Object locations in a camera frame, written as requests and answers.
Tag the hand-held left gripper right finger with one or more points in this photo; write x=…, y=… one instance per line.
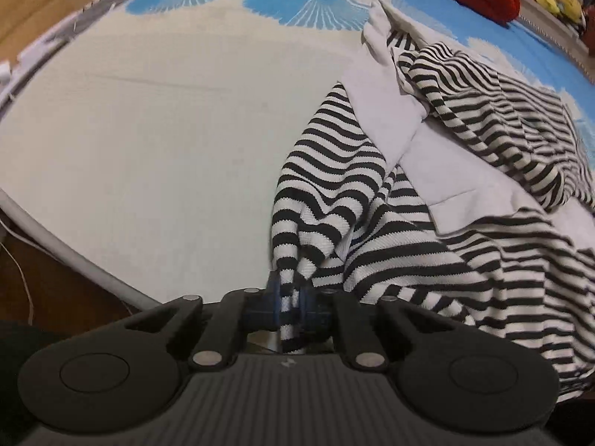
x=316, y=311

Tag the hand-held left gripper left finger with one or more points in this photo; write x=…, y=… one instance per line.
x=275, y=302

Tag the striped black white shirt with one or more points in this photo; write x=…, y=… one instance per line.
x=465, y=265

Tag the blue patterned bed mat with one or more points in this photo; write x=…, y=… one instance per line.
x=162, y=125

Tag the grey patterned bed sheet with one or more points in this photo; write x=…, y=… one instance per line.
x=88, y=9

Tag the wooden bed headboard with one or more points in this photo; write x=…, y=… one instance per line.
x=46, y=0

